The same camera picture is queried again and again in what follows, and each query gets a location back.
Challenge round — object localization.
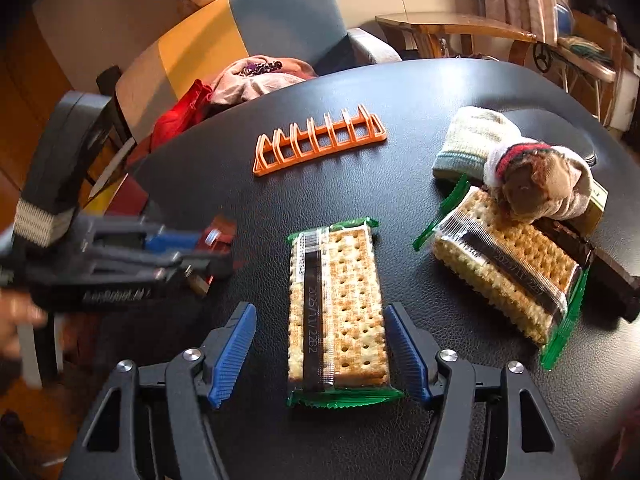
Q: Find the green-edged cracker packet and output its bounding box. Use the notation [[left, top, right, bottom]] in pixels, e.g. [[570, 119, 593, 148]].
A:
[[412, 174, 590, 371], [286, 217, 405, 407]]

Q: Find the pink cloth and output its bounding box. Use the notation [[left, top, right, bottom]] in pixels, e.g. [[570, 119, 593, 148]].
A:
[[210, 55, 318, 111]]

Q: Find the white knit cloth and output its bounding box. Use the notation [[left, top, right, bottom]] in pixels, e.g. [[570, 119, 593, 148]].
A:
[[432, 106, 523, 183]]

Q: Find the blue and yellow armchair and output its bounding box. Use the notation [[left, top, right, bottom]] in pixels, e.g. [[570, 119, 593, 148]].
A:
[[115, 0, 402, 147]]

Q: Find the black flat box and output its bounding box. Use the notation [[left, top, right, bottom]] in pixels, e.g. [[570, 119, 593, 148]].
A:
[[537, 217, 640, 323]]

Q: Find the red cloth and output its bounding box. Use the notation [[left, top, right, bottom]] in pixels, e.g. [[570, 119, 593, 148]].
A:
[[150, 79, 214, 153]]

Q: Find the person's left hand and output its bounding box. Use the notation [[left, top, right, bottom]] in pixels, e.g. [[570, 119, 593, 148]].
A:
[[0, 291, 48, 358]]

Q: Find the orange plastic rack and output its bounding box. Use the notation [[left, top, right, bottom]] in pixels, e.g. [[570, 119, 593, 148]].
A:
[[252, 104, 388, 177]]

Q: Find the brown and white sock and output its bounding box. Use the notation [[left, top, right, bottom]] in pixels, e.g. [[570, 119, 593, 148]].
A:
[[482, 142, 594, 223]]

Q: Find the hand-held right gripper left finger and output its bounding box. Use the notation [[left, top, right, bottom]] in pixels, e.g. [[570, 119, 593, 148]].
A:
[[60, 301, 258, 480]]

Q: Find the small red packet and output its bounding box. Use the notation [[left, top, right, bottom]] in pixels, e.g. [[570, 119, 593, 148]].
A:
[[197, 216, 239, 261]]

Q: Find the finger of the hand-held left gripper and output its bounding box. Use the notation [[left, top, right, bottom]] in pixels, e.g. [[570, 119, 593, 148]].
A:
[[145, 252, 233, 285], [140, 227, 236, 257]]

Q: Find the yellow-green box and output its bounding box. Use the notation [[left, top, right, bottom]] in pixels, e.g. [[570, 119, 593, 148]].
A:
[[575, 180, 609, 236]]

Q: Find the wooden side table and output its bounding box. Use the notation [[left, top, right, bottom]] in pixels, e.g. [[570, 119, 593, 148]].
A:
[[375, 11, 538, 61]]

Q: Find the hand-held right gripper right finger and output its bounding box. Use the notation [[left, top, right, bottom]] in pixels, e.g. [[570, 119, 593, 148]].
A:
[[384, 302, 581, 480]]

